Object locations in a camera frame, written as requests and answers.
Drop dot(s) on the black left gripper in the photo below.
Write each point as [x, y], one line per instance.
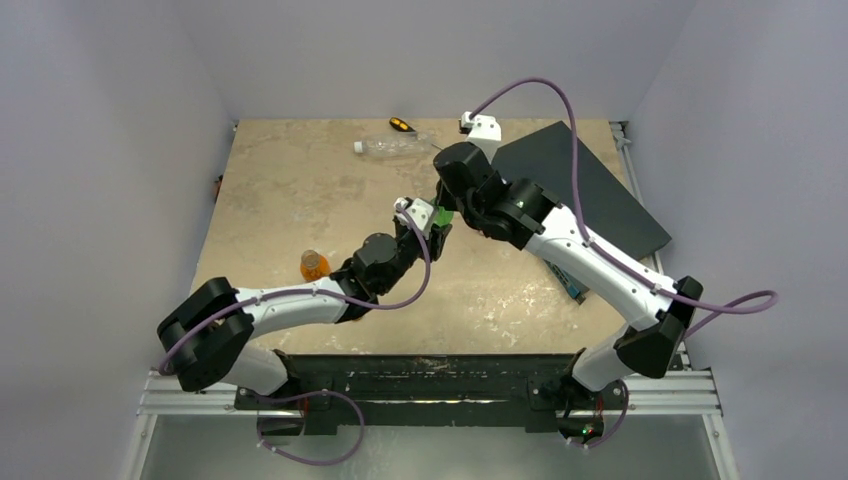
[434, 240]

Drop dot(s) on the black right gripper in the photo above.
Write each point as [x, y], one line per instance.
[452, 201]

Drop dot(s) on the green plastic bottle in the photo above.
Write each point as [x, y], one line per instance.
[441, 217]

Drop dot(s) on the clear plastic bottle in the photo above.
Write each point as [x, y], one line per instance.
[393, 145]

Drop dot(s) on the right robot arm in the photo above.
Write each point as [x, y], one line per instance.
[525, 215]

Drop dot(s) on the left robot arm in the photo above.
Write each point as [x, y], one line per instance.
[206, 338]

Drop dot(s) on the orange juice bottle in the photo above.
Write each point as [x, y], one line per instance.
[314, 266]

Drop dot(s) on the yellow-black screwdriver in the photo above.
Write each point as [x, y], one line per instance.
[401, 125]

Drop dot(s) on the dark blue network switch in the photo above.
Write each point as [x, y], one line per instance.
[609, 208]

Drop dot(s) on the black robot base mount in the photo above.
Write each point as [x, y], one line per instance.
[525, 391]

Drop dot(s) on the aluminium frame rail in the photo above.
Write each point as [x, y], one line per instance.
[682, 391]

